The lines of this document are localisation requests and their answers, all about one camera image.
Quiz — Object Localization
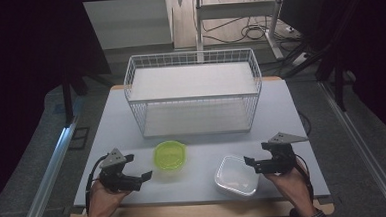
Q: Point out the white square plastic container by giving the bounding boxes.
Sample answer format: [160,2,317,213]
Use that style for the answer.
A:
[211,152,262,200]

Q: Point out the white wire shelf rack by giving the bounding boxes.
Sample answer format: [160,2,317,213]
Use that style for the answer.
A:
[121,47,266,141]

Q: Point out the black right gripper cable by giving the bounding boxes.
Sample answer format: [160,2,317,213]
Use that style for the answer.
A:
[294,153,316,205]

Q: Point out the aluminium rail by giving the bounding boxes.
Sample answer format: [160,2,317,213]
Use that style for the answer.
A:
[317,77,386,217]
[11,116,85,217]

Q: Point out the white board panel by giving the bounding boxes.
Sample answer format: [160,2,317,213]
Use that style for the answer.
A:
[81,0,175,52]

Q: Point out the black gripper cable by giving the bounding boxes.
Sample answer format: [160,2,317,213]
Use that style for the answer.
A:
[81,154,113,216]
[294,153,316,205]

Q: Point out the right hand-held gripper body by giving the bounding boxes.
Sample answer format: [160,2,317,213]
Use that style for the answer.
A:
[251,129,312,177]

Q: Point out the black floor cables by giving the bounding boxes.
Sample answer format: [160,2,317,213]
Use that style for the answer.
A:
[201,13,303,46]

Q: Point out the black cable beside table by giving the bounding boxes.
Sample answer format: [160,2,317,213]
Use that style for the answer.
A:
[296,109,314,138]

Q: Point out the person's right hand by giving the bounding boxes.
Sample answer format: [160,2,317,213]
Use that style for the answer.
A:
[263,157,317,217]

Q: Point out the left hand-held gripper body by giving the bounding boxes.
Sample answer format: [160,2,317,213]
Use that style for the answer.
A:
[97,146,143,194]

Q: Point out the person's left hand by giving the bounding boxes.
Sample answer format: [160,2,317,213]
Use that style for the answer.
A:
[85,176,135,217]

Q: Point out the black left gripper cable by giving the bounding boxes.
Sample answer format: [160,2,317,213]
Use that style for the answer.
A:
[81,154,113,216]

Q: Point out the black stand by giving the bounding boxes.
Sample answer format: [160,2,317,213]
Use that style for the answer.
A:
[60,68,92,127]
[313,54,349,114]

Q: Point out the white power strip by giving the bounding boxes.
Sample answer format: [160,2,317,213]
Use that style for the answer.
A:
[290,51,315,68]

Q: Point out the green round plastic container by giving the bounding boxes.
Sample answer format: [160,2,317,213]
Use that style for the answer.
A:
[152,139,189,174]

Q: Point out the white metal desk frame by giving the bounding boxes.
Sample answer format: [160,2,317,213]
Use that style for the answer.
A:
[192,0,291,65]

